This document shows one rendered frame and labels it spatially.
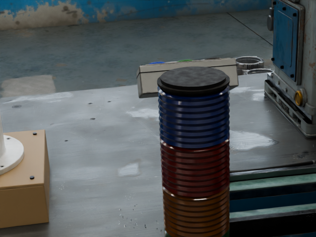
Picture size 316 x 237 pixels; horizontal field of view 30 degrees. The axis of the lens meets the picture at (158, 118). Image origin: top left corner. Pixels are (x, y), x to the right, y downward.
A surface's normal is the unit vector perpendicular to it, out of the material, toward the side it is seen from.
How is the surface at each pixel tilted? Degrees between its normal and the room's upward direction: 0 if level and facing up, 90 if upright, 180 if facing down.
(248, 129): 0
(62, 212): 0
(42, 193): 90
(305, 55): 89
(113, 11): 90
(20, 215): 90
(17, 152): 2
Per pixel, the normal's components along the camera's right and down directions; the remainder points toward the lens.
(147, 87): 0.10, -0.07
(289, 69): -0.99, 0.09
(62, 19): 0.16, 0.36
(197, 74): -0.04, -0.93
